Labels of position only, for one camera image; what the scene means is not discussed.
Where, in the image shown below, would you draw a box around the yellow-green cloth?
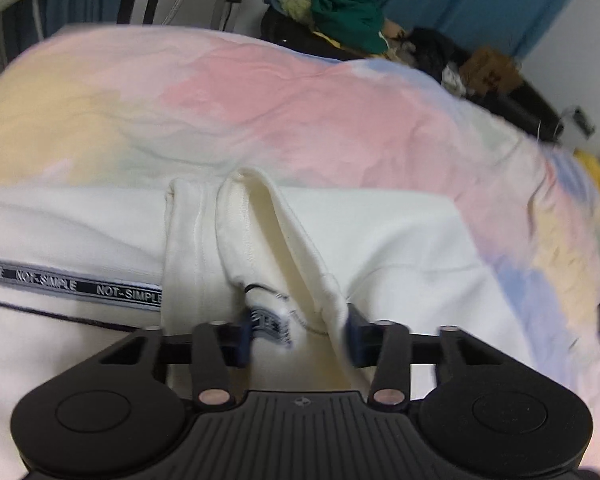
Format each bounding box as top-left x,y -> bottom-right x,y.
278,0 -> 314,24

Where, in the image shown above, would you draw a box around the pastel blanket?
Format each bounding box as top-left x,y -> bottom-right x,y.
0,22 -> 600,412

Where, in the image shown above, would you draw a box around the beige cloth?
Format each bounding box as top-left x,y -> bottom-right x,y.
382,17 -> 414,44

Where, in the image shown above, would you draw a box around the white pants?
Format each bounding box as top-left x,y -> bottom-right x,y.
0,167 -> 537,462

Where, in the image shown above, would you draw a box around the green garment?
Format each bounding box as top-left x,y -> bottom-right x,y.
300,0 -> 389,56

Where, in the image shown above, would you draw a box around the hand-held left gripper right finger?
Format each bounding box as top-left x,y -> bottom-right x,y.
344,304 -> 487,414

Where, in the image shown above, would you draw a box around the black sofa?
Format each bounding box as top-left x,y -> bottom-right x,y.
259,7 -> 567,144

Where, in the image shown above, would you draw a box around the black clothes pile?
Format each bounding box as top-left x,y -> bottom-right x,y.
409,27 -> 469,92

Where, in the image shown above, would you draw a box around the grey white cloth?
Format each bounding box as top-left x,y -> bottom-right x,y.
440,62 -> 469,97

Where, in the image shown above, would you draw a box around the brown paper bag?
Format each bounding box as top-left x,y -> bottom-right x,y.
460,46 -> 524,97

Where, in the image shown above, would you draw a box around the wall power outlet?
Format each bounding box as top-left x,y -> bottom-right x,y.
562,106 -> 597,137

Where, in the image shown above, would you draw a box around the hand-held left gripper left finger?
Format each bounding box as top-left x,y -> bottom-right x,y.
97,310 -> 255,414

